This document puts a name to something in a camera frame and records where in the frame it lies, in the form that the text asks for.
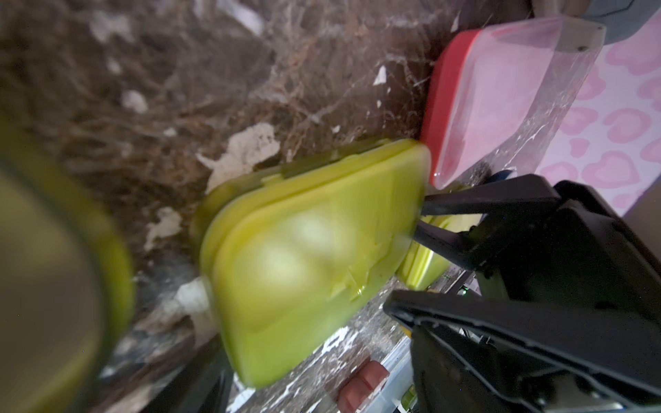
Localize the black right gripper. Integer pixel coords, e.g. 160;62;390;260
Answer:
383;175;660;412

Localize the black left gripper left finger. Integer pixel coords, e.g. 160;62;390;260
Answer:
141;336;234;413

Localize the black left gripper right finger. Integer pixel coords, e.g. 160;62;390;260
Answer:
411;327;525;413

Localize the small dark red pillbox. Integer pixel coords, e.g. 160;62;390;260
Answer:
337;360;390;413

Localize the green pillbox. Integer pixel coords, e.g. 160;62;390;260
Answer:
189;139;430;389
1;119;135;412
396;212;484;292

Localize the pink red rectangular pillbox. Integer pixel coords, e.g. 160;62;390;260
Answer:
420;15;606;189

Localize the grey blue stapler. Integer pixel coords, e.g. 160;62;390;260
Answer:
531;0;660;45

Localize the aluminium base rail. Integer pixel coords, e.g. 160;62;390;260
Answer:
357;267;475;412

